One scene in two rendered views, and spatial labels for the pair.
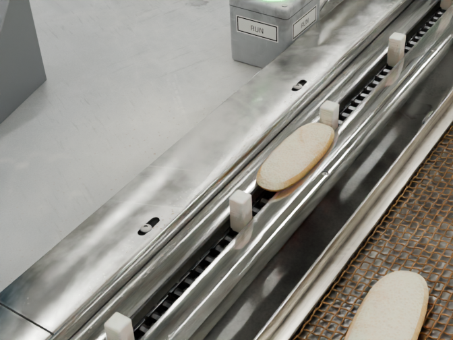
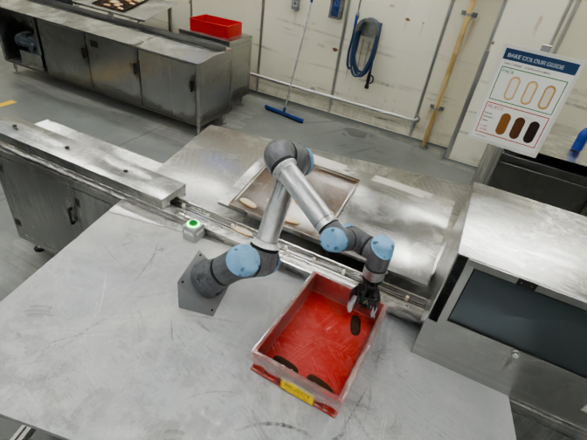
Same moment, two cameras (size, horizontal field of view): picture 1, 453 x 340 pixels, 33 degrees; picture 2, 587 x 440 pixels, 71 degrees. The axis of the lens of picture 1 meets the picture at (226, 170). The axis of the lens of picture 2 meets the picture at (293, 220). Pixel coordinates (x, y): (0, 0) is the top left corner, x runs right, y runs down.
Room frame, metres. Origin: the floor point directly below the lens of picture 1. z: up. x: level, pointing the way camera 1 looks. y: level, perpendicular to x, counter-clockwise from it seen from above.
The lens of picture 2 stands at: (0.68, 1.44, 2.04)
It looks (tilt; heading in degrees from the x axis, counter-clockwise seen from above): 36 degrees down; 255
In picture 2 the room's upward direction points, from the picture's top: 9 degrees clockwise
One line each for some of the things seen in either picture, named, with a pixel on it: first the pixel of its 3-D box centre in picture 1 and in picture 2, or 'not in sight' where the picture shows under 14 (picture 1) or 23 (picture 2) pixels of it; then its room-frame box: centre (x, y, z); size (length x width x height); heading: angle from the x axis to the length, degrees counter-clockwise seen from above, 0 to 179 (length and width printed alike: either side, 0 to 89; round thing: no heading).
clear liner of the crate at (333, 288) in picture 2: not in sight; (323, 333); (0.26, 0.56, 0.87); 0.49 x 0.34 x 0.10; 51
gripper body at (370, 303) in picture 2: not in sight; (369, 290); (0.12, 0.52, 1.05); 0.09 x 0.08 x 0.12; 69
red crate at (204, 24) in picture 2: not in sight; (216, 25); (0.52, -3.84, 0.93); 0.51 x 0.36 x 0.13; 148
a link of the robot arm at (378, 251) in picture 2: not in sight; (379, 253); (0.12, 0.51, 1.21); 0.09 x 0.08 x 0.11; 127
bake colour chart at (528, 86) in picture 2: not in sight; (521, 102); (-0.75, -0.17, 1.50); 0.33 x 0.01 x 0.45; 140
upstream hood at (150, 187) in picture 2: not in sight; (79, 157); (1.32, -0.66, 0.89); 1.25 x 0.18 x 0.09; 144
